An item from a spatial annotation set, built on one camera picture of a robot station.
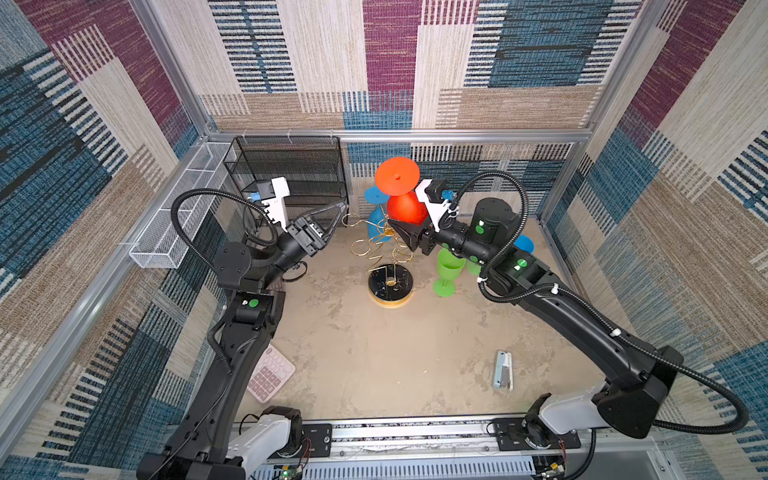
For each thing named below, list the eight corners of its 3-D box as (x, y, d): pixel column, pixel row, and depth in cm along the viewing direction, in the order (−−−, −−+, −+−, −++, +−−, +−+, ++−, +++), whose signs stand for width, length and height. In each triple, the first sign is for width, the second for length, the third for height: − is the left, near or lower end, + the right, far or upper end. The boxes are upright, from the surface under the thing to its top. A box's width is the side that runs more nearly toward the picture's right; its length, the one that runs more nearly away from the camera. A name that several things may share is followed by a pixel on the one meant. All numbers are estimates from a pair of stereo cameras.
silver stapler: (493, 387, 83) (496, 383, 81) (494, 353, 89) (498, 349, 86) (508, 391, 83) (512, 388, 80) (509, 357, 88) (512, 353, 86)
